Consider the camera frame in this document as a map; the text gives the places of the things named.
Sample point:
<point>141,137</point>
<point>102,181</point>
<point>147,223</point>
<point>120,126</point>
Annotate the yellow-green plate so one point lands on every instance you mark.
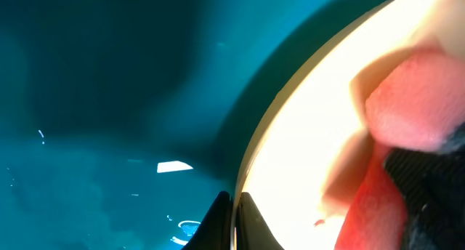
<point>309,152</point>

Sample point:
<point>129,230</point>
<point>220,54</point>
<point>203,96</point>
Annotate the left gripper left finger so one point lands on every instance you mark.
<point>213,233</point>

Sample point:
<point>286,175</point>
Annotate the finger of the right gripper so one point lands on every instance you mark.
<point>432,186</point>

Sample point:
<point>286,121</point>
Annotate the teal plastic tray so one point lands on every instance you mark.
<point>122,120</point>

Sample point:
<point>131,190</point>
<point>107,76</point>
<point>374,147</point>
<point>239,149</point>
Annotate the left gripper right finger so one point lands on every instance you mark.
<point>252,232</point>

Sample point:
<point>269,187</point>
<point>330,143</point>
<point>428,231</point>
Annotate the orange green scrub sponge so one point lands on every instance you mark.
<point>416,107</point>

